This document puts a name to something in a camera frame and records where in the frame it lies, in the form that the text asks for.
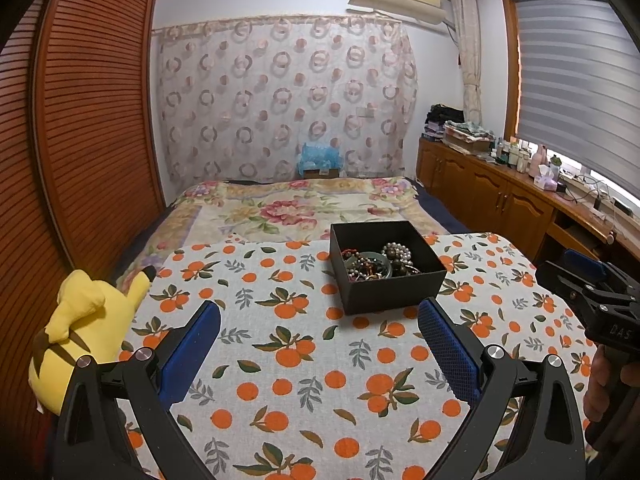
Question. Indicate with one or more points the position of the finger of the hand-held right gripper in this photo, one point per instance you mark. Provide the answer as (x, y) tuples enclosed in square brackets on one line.
[(562, 280), (587, 262)]

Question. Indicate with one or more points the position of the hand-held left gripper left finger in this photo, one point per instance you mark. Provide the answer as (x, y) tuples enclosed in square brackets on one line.
[(192, 355)]

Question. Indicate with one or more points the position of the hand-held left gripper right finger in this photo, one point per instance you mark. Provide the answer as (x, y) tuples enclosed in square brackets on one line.
[(445, 350)]

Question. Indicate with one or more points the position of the black square box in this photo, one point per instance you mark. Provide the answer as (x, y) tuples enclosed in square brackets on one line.
[(395, 292)]

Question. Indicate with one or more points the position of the pale jade bangle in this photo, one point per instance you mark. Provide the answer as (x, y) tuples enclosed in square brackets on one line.
[(375, 256)]

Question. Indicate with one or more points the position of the person's right hand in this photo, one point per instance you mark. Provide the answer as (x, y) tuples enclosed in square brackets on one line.
[(600, 385)]

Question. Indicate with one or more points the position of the pink tissue box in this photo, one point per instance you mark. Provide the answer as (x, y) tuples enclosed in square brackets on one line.
[(545, 180)]

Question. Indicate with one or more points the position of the orange-print tablecloth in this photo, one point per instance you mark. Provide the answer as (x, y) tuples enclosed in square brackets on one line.
[(300, 360)]

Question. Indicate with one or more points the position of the yellow plush toy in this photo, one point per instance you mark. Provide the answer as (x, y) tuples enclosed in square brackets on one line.
[(90, 320)]

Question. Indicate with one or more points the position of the pink bottle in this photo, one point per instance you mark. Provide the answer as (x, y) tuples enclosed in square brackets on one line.
[(539, 157)]

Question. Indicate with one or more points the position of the long wooden cabinet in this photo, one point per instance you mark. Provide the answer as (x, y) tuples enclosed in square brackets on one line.
[(480, 190)]

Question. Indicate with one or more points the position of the group of small bottles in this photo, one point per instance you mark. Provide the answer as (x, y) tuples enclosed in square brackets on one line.
[(512, 155)]

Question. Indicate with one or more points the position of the floral bed blanket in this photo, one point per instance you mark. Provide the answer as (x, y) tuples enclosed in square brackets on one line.
[(280, 210)]

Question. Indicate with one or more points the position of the stack of folded clothes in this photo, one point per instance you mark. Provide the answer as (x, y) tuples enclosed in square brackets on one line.
[(455, 127)]

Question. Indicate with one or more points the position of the grey striped window blind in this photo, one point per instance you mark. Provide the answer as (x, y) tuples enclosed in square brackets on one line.
[(580, 70)]

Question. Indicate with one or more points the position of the blue plastic bag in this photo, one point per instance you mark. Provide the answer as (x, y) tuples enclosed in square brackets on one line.
[(320, 156)]

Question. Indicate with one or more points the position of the beige window curtain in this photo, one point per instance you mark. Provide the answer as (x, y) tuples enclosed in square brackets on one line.
[(467, 50)]

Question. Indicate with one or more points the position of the brown louvered wardrobe door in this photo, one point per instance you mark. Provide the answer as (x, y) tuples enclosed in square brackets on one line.
[(80, 135)]

